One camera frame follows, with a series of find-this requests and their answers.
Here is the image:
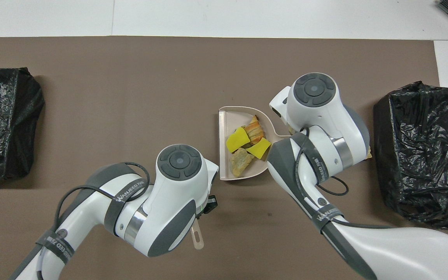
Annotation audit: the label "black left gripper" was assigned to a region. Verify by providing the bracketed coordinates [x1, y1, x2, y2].
[202, 194, 218, 215]

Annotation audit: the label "beige hand brush black bristles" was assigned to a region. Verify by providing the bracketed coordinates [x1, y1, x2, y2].
[190, 220, 205, 250]

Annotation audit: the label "greyish bread chunk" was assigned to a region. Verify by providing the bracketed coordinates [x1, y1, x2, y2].
[229, 147, 254, 178]

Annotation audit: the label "wedge yellow sponge piece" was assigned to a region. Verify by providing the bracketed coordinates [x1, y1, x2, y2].
[226, 127, 251, 154]

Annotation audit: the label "small yellow sponge piece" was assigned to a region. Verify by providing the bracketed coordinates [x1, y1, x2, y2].
[246, 137, 272, 160]

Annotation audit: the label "ridged tan bread chunk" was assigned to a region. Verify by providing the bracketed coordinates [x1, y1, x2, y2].
[244, 115, 265, 145]

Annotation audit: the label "beige plastic dustpan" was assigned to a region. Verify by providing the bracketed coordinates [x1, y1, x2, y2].
[219, 106, 292, 182]

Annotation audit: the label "bin with black plastic bag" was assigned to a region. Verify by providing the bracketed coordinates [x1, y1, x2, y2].
[0, 67, 46, 181]
[373, 81, 448, 230]

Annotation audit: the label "brown table mat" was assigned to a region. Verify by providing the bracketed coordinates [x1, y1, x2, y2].
[0, 36, 448, 280]

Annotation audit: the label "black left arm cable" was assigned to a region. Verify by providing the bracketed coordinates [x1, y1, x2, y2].
[55, 161, 151, 234]

